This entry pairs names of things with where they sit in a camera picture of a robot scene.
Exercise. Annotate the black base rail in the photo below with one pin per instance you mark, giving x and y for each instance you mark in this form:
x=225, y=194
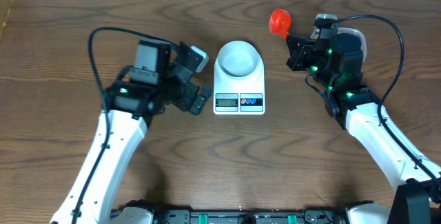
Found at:
x=248, y=217

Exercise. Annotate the clear plastic container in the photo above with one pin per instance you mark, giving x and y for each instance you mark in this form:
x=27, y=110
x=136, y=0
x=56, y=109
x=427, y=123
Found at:
x=358, y=34

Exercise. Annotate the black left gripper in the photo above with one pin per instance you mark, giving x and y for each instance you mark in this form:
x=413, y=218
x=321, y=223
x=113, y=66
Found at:
x=183, y=103

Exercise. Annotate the red measuring scoop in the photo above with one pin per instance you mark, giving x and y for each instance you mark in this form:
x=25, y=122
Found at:
x=279, y=23

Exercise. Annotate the white digital kitchen scale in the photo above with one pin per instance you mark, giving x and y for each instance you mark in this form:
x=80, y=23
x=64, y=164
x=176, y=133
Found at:
x=239, y=96

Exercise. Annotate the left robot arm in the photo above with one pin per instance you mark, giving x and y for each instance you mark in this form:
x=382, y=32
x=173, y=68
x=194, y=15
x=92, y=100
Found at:
x=159, y=76

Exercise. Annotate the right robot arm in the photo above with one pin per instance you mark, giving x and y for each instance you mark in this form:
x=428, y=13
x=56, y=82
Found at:
x=334, y=59

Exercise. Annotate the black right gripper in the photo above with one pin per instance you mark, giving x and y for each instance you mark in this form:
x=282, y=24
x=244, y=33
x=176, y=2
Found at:
x=298, y=55

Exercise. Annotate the grey bowl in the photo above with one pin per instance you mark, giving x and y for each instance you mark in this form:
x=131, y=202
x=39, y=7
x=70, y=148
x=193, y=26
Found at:
x=239, y=59

